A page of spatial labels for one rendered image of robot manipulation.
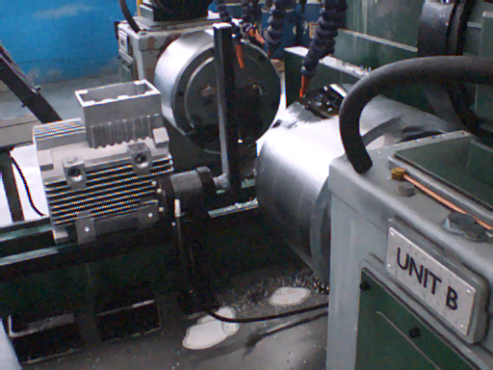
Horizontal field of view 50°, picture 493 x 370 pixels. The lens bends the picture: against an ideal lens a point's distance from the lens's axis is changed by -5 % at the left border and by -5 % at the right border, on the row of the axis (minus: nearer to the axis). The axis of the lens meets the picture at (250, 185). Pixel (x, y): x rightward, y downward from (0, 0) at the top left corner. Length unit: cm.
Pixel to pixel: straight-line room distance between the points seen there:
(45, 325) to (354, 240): 51
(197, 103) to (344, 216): 67
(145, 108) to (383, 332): 52
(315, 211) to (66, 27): 593
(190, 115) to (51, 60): 538
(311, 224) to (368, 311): 16
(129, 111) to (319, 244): 37
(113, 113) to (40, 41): 561
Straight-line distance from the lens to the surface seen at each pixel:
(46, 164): 84
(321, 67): 102
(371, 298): 51
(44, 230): 100
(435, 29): 47
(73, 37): 648
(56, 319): 87
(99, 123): 86
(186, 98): 115
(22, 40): 644
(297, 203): 66
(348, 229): 54
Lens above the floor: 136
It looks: 25 degrees down
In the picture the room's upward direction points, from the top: 3 degrees counter-clockwise
